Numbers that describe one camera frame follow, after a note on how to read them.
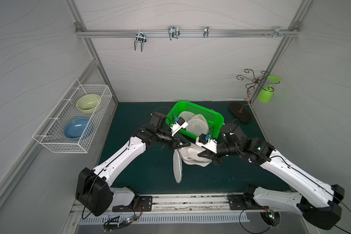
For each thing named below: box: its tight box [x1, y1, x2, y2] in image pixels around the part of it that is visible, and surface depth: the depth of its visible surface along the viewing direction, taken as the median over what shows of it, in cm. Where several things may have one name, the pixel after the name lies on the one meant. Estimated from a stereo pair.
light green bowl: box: [76, 94, 101, 115], surface depth 73 cm
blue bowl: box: [63, 117, 90, 141], surface depth 65 cm
